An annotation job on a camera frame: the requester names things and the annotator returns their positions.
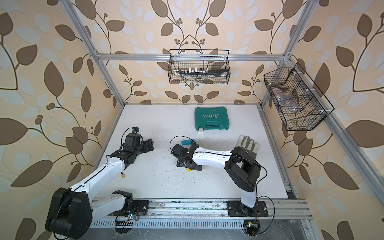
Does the teal block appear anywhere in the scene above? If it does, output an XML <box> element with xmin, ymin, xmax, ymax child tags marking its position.
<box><xmin>181</xmin><ymin>139</ymin><xmax>195</xmax><ymax>146</ymax></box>

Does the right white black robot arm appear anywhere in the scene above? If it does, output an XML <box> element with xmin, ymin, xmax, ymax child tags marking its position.
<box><xmin>171</xmin><ymin>135</ymin><xmax>262</xmax><ymax>208</ymax></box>

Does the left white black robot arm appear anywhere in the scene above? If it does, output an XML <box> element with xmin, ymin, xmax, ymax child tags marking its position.
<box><xmin>45</xmin><ymin>132</ymin><xmax>154</xmax><ymax>240</ymax></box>

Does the green plastic tool case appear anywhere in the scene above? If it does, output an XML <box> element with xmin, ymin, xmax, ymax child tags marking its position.
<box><xmin>195</xmin><ymin>107</ymin><xmax>230</xmax><ymax>131</ymax></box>

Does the small black electronics module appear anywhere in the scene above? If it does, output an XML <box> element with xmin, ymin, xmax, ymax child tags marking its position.
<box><xmin>244</xmin><ymin>220</ymin><xmax>260</xmax><ymax>236</ymax></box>

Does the clear plastic bag in basket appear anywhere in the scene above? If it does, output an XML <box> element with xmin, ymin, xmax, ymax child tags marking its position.
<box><xmin>272</xmin><ymin>87</ymin><xmax>300</xmax><ymax>112</ymax></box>

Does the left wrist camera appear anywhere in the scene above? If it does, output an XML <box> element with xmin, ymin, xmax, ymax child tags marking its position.
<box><xmin>132</xmin><ymin>127</ymin><xmax>140</xmax><ymax>134</ymax></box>

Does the aluminium front rail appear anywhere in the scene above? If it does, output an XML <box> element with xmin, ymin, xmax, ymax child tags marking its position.
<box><xmin>89</xmin><ymin>197</ymin><xmax>313</xmax><ymax>220</ymax></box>

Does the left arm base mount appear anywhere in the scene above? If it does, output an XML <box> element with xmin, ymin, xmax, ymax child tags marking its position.
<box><xmin>112</xmin><ymin>199</ymin><xmax>150</xmax><ymax>217</ymax></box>

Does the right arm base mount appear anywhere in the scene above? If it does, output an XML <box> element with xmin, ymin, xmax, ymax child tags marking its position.
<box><xmin>226</xmin><ymin>201</ymin><xmax>269</xmax><ymax>218</ymax></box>

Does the black wire basket back wall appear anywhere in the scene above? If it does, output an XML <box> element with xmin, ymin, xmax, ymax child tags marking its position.
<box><xmin>168</xmin><ymin>49</ymin><xmax>231</xmax><ymax>85</ymax></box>

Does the black wire basket wall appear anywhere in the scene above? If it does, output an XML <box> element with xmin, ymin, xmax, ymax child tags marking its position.
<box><xmin>168</xmin><ymin>49</ymin><xmax>231</xmax><ymax>85</ymax></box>
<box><xmin>264</xmin><ymin>63</ymin><xmax>335</xmax><ymax>131</ymax></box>

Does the black socket rail tool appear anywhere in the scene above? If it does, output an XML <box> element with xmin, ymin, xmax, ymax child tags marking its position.
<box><xmin>178</xmin><ymin>69</ymin><xmax>230</xmax><ymax>78</ymax></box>

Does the black wire basket right wall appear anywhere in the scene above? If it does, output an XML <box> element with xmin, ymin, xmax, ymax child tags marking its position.
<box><xmin>264</xmin><ymin>63</ymin><xmax>335</xmax><ymax>131</ymax></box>

